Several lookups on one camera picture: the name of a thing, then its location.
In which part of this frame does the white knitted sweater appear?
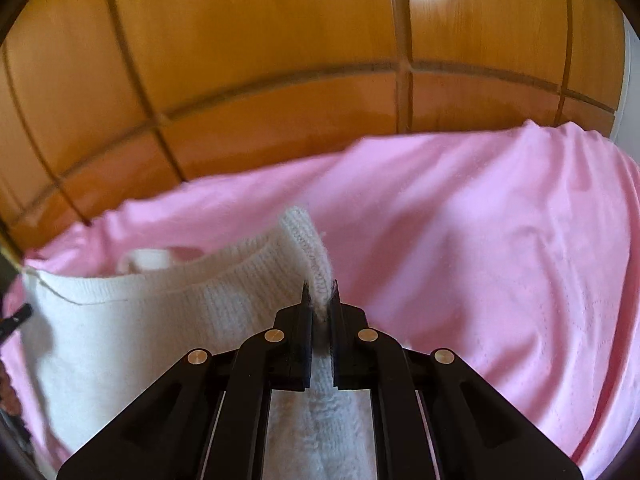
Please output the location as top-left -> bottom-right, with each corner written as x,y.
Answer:
23,207 -> 376,479

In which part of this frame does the pink bed sheet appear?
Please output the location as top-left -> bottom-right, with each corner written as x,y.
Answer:
2,122 -> 639,479

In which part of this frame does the wooden panelled wardrobe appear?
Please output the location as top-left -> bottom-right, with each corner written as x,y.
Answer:
1,0 -> 627,258

